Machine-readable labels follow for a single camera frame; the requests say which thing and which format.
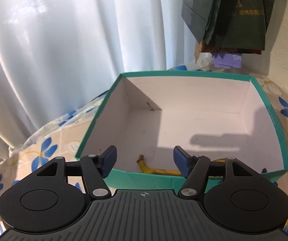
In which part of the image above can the dark green paper bag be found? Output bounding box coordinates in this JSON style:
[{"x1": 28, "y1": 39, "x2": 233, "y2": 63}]
[{"x1": 181, "y1": 0, "x2": 217, "y2": 42}]

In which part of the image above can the blue floral tablecloth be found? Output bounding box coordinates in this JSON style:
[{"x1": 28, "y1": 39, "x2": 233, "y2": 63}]
[{"x1": 0, "y1": 64, "x2": 288, "y2": 241}]

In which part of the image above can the purple bag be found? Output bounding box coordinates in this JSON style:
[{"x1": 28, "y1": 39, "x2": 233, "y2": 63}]
[{"x1": 212, "y1": 52, "x2": 242, "y2": 69}]

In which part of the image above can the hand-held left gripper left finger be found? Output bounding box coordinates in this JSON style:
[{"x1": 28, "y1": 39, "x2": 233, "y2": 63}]
[{"x1": 31, "y1": 145, "x2": 117, "y2": 200}]

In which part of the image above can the brown patterned bag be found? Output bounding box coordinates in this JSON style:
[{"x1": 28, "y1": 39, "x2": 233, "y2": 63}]
[{"x1": 194, "y1": 41, "x2": 215, "y2": 64}]

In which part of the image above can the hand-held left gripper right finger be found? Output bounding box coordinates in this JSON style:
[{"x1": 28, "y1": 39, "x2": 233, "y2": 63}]
[{"x1": 173, "y1": 146, "x2": 263, "y2": 200}]

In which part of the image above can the teal cardboard box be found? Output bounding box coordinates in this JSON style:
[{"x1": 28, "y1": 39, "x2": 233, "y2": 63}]
[{"x1": 75, "y1": 71, "x2": 288, "y2": 190}]

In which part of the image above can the white curtain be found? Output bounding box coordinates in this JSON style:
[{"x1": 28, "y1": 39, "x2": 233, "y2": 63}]
[{"x1": 0, "y1": 0, "x2": 197, "y2": 161}]

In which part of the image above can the dark green printed tote bag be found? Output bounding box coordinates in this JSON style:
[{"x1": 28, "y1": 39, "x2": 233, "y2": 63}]
[{"x1": 219, "y1": 0, "x2": 278, "y2": 52}]

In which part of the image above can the yellow banana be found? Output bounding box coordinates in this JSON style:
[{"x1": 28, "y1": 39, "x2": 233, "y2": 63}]
[{"x1": 136, "y1": 154, "x2": 226, "y2": 179}]

